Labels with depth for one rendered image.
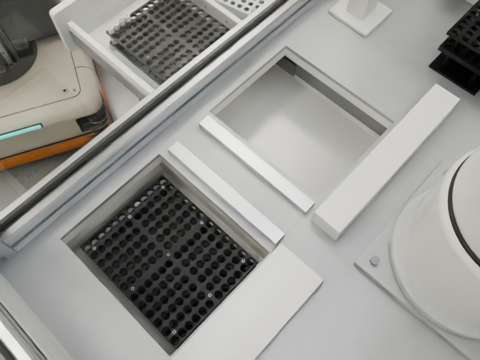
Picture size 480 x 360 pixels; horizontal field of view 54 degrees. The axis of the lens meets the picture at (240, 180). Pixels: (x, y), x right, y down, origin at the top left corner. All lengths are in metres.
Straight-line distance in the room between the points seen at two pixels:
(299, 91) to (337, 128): 0.11
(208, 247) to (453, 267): 0.36
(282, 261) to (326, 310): 0.09
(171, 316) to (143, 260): 0.10
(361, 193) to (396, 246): 0.09
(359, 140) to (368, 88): 0.12
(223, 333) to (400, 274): 0.26
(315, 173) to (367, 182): 0.19
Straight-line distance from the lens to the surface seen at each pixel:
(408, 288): 0.70
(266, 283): 0.68
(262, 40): 0.89
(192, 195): 0.86
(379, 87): 0.88
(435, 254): 0.61
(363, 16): 0.95
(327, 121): 0.96
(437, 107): 0.84
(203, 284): 0.74
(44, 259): 0.76
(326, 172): 0.90
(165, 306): 0.74
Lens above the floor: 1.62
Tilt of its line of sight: 64 degrees down
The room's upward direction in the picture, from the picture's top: straight up
